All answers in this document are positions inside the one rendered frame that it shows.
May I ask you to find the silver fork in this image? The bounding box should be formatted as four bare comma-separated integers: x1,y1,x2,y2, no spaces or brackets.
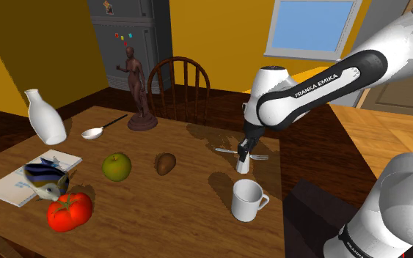
214,147,270,161

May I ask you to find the small white shaker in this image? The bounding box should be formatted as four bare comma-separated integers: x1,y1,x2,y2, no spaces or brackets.
235,157,252,175

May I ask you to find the white mug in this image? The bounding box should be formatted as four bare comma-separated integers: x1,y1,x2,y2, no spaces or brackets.
230,178,271,223

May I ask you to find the brown kiwi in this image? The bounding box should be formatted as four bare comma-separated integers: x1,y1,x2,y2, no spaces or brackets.
155,152,178,177

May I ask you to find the dark wooden chair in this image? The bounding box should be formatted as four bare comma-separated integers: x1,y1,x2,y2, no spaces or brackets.
146,56,212,127

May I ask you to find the dark robot stand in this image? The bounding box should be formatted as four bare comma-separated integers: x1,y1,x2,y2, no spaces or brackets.
282,177,359,258

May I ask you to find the wooden table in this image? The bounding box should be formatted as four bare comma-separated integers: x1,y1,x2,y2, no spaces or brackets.
0,105,286,258

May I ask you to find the brown human figure statue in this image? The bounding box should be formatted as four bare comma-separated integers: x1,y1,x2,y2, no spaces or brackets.
116,45,159,133

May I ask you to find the green apple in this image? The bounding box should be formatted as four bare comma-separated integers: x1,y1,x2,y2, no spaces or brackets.
100,152,133,183

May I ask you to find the brown panel door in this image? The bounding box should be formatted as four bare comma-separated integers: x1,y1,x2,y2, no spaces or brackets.
355,70,413,119

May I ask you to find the grey refrigerator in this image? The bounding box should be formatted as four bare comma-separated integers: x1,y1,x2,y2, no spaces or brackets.
86,0,175,95

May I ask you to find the red tomato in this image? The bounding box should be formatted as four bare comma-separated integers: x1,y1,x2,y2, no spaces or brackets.
45,191,94,234

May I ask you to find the white vase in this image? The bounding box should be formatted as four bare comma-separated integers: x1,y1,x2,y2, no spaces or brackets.
23,88,68,146

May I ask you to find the blue striped fish figure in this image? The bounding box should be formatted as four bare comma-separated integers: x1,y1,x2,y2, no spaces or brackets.
23,156,70,202

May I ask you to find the white book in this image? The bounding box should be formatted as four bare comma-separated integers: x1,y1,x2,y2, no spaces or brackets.
0,149,84,208

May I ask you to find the window with grey frame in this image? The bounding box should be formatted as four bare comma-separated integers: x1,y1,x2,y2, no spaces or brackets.
263,0,364,63

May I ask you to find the white ladle with black handle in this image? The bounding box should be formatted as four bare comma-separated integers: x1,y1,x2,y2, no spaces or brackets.
81,114,129,141

